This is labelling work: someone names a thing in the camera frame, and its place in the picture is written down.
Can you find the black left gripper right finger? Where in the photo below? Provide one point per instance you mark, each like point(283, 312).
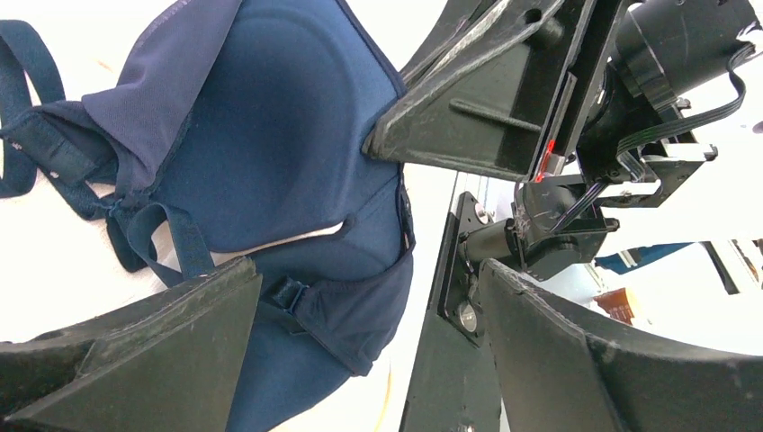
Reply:
point(564, 367)

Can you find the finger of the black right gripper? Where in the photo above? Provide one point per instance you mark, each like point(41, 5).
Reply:
point(458, 44)

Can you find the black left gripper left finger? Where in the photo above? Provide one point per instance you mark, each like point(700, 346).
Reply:
point(169, 362)

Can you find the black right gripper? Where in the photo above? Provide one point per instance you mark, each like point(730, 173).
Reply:
point(673, 69)

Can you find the navy blue bra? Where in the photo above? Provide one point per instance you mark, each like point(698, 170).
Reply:
point(235, 129)

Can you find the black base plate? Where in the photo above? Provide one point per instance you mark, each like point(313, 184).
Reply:
point(454, 385)

